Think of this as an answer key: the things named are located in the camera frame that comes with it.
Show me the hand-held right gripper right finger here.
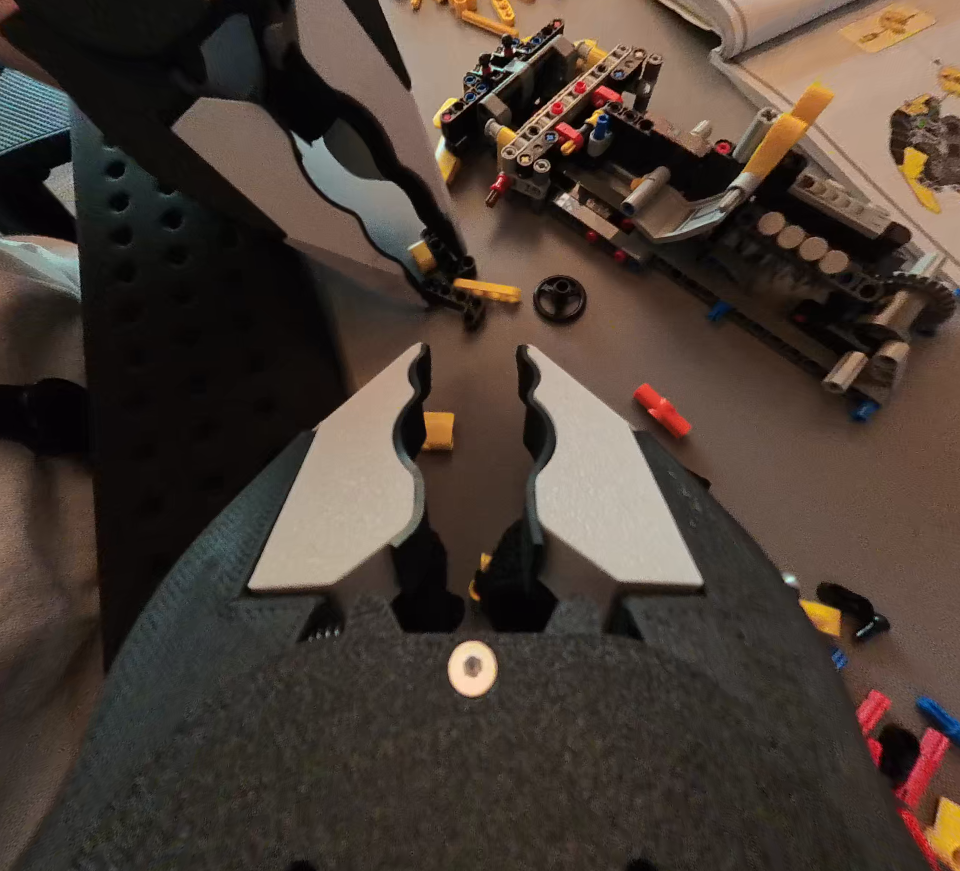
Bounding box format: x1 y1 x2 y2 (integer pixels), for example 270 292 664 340
516 344 706 596

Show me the black lego connector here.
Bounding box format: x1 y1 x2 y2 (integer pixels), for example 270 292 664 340
816 580 892 642

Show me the pile of red blue pins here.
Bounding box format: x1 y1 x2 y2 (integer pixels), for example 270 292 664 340
825 646 960 871

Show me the black lego steering wheel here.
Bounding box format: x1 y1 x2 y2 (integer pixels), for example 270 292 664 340
533 274 588 324

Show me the lego car chassis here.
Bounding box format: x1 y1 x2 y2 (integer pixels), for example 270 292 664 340
435 16 960 424

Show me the small black yellow lego assembly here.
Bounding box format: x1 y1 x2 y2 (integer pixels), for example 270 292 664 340
407 229 524 331

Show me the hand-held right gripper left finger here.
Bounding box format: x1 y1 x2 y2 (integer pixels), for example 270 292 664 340
246 342 432 596

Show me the small yellow lego piece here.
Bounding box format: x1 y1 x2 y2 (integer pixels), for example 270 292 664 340
798 598 843 638

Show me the red lego axle pin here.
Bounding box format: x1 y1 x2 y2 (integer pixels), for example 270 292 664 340
633 382 693 439

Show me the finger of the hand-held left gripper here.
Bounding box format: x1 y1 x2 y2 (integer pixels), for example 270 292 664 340
172 97 430 308
268 0 468 274

